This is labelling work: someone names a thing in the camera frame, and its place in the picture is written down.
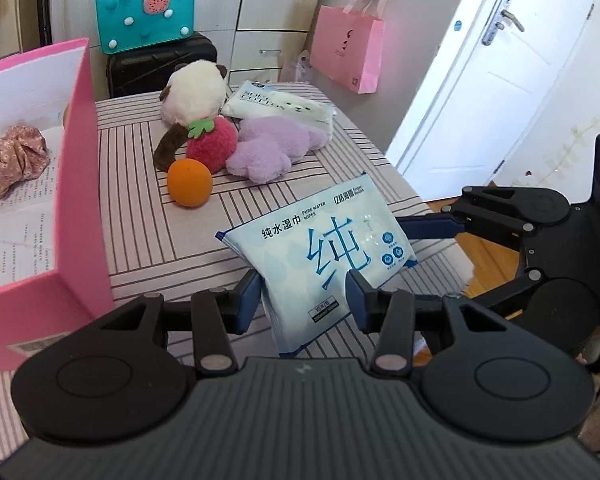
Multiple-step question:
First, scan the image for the striped table cloth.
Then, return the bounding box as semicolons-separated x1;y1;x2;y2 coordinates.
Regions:
0;92;474;462

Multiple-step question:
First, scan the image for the purple plush toy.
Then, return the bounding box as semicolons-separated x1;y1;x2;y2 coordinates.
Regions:
225;116;329;184

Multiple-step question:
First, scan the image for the white wardrobe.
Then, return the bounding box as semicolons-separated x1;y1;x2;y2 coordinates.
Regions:
38;0;318;100

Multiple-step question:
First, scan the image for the pink floral cloth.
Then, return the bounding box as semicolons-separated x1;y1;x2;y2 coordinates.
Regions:
0;125;50;200

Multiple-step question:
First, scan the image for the red strawberry plush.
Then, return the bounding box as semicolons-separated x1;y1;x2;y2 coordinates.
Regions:
185;115;237;174

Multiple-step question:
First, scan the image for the white brown plush toy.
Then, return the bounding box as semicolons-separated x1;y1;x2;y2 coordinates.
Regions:
154;60;227;171

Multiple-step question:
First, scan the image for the pink storage box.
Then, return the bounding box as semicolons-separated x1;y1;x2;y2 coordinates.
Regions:
0;38;114;370

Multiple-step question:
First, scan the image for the white tissue pack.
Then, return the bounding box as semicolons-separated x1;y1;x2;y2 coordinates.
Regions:
222;80;336;139

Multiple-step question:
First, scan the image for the blue wet wipes pack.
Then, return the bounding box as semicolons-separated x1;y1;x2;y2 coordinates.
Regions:
216;174;417;356

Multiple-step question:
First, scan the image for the white door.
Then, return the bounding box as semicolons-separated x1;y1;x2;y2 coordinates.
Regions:
386;0;595;202

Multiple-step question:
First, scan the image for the pink paper gift bag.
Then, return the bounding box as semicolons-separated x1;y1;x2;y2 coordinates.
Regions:
310;0;388;94

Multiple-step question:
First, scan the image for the black suitcase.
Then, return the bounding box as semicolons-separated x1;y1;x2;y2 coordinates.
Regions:
106;32;218;98

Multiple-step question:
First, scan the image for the orange ball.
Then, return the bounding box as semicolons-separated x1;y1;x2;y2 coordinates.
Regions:
166;158;213;208

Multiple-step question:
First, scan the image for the teal felt tote bag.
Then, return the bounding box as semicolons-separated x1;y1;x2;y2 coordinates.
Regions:
95;0;195;55

